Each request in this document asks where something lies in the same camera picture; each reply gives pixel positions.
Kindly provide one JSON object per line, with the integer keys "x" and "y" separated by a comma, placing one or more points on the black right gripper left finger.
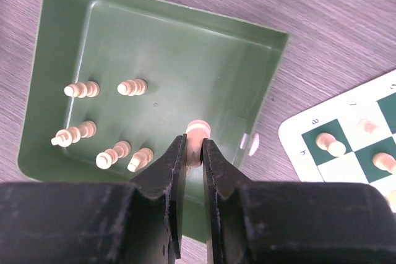
{"x": 139, "y": 221}

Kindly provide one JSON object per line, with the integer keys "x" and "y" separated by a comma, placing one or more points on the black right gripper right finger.
{"x": 292, "y": 222}

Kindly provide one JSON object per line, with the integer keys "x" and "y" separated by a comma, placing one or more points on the cream chess piece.
{"x": 196, "y": 132}
{"x": 329, "y": 143}
{"x": 385, "y": 162}

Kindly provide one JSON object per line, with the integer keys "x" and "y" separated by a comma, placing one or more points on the green white chess board mat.
{"x": 363, "y": 119}

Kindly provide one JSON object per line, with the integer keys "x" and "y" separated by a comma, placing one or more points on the green plastic tray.
{"x": 140, "y": 71}

